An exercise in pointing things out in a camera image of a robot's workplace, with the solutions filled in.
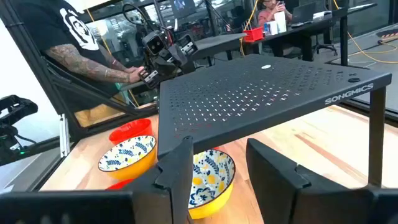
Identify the black device with green light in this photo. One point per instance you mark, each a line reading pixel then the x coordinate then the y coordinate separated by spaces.
pixel 15 109

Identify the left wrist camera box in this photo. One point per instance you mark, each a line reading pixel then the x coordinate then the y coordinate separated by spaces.
pixel 154 43

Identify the white metal bracket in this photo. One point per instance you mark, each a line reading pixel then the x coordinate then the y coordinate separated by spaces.
pixel 63 135

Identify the white and blue box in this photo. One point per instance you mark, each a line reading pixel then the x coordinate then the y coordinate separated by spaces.
pixel 271 28

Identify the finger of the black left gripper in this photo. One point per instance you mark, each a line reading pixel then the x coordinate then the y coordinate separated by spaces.
pixel 182 58
pixel 161 68

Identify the red plastic bin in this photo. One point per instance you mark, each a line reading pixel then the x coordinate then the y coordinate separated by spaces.
pixel 253 34

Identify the dark grey desk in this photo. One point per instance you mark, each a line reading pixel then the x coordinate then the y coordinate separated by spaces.
pixel 217 42

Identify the person's hand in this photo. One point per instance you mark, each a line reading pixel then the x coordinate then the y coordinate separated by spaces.
pixel 136 74

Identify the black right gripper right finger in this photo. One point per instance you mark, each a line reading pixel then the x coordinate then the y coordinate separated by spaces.
pixel 295 202

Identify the dark laptop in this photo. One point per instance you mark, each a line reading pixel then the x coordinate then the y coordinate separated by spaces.
pixel 303 13

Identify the red plastic mini bowl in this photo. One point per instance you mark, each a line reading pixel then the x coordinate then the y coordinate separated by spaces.
pixel 119 185
pixel 129 129

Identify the patterned plate under rack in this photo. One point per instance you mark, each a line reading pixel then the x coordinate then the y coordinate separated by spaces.
pixel 211 180

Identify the black metal rig frame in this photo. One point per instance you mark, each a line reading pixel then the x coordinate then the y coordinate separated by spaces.
pixel 34 62

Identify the long black office desk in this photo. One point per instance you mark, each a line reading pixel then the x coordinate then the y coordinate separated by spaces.
pixel 311 29

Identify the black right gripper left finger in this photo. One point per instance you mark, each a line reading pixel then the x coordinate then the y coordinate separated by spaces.
pixel 149 205

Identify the black perforated metal shelf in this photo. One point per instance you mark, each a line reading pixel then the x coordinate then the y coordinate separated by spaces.
pixel 248 93

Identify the person's forearm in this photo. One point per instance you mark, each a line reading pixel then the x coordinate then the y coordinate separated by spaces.
pixel 84 65

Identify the person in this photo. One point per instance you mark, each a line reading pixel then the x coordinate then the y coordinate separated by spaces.
pixel 272 12
pixel 62 25

